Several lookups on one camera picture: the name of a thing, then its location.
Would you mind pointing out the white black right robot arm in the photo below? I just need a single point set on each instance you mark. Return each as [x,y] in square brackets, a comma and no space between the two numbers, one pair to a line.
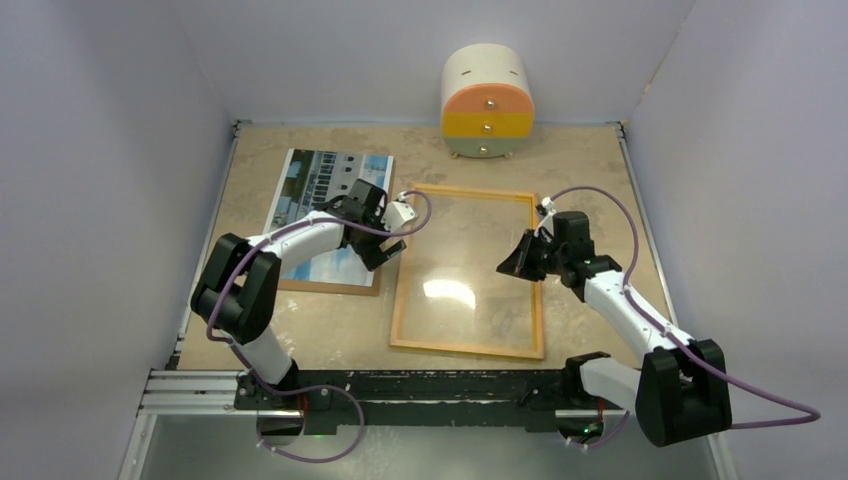
[676,395]

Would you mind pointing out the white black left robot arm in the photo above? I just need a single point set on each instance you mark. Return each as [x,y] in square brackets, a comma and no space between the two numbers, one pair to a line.
[236,291]

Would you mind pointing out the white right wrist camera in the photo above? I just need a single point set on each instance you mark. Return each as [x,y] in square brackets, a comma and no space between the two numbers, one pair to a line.
[545,210]

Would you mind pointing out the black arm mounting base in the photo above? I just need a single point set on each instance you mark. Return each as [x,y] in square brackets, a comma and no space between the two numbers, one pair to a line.
[537,401]

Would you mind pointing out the round pastel drawer cabinet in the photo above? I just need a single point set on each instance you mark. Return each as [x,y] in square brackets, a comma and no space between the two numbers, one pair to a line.
[487,110]

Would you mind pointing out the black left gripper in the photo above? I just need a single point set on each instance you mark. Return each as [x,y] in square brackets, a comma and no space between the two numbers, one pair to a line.
[370,254]

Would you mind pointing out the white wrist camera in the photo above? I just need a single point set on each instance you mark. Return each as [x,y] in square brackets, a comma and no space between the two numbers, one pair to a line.
[398,213]
[545,210]

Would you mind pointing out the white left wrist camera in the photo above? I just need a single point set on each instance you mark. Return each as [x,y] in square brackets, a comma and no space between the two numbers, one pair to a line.
[398,213]

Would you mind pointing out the building and sky photo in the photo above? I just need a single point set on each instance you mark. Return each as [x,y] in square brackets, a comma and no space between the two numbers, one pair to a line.
[310,178]

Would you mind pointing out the aluminium rail frame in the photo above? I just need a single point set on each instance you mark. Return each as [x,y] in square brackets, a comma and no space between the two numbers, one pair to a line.
[478,211]

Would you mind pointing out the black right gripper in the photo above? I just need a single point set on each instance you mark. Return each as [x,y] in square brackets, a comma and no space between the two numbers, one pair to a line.
[519,263]

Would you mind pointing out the brown backing board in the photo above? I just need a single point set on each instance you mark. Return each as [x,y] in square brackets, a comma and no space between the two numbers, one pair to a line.
[312,241]

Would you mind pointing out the clear plastic sheet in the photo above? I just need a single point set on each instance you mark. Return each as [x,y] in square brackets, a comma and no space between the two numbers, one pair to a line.
[464,278]

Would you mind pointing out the yellow wooden picture frame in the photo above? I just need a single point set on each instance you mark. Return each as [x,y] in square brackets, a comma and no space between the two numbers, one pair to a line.
[397,305]

